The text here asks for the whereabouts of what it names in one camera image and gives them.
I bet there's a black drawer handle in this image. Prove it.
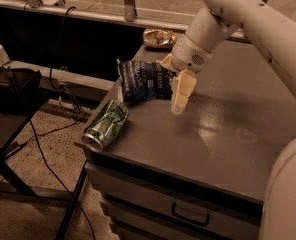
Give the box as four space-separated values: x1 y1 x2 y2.
170 201 211 227

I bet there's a black hanging cable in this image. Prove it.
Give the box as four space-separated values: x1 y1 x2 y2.
48 6 78 92

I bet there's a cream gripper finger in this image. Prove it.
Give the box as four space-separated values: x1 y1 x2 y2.
171 69 197 115
157 53 176 72

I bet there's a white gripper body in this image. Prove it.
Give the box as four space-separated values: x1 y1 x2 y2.
171 35 212 73

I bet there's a brown snack bag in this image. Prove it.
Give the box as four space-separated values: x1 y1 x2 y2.
143 29 177 49

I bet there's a black floor cable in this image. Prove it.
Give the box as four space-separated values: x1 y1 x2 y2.
4 67 97 240

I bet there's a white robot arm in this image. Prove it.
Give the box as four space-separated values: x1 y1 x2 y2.
161 0 296 240

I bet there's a grey cabinet drawer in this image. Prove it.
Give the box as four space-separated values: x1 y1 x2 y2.
86 163 259 240

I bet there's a crushed green can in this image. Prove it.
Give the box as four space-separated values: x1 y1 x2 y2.
82 99 129 152

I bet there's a black side table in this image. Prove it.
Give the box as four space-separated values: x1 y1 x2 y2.
0 67 89 240

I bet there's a blue chip bag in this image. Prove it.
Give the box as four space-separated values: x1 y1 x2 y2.
117 61 175 102

